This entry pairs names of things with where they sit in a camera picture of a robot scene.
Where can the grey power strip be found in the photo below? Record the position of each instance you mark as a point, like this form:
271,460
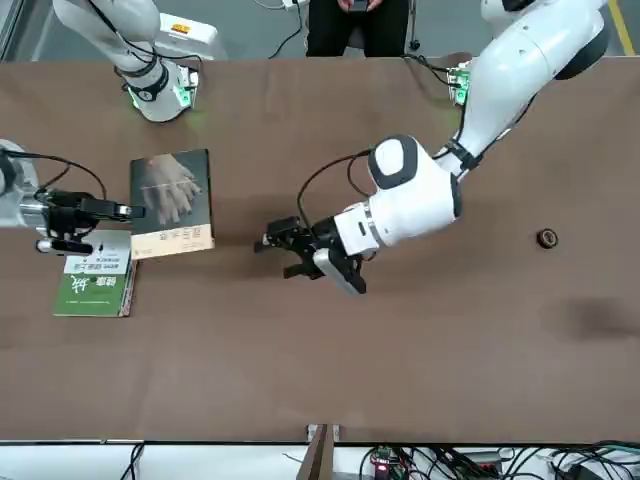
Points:
487,457

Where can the white power strip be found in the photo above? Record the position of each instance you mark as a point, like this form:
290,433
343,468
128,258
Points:
295,3

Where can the dark book with hand cover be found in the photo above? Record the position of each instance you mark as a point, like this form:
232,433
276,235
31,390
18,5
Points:
175,200

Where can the brown tape roll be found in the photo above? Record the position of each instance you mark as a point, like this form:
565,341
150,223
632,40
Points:
547,237

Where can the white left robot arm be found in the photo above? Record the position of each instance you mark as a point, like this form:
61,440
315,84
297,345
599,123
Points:
525,75

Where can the white box with orange label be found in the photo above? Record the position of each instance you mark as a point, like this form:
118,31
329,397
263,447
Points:
190,35

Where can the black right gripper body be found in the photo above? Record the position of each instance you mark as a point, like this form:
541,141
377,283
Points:
62,212

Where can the circuit board with red light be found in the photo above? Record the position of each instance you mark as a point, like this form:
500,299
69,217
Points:
385,460

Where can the aluminium frame post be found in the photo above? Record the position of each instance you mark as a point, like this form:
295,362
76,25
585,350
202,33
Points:
322,452

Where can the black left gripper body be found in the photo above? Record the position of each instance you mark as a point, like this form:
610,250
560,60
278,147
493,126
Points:
322,237

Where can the person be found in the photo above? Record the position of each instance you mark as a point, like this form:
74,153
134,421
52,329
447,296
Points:
350,30

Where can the green and white book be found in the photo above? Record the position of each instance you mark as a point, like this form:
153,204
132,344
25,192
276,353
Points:
92,295

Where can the grey chair leg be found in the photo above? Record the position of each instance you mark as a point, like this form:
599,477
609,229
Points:
414,25

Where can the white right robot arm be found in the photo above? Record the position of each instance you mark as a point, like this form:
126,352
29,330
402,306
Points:
140,75

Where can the thin white-spined book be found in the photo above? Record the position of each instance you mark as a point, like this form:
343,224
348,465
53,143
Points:
132,290

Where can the dark phone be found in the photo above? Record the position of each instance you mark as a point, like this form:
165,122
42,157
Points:
359,5

